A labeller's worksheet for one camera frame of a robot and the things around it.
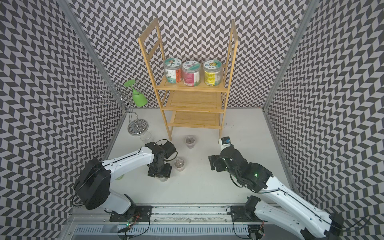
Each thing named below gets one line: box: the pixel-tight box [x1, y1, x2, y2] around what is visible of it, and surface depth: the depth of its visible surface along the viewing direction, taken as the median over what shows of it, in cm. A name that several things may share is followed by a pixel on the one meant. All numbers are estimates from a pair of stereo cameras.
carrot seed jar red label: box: [163, 57, 183, 84], surface depth 66 cm
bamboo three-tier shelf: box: [138, 17, 239, 141], surface depth 84 cm
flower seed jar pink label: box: [182, 60, 201, 87], surface depth 65 cm
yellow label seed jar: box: [203, 59, 223, 87], surface depth 64 cm
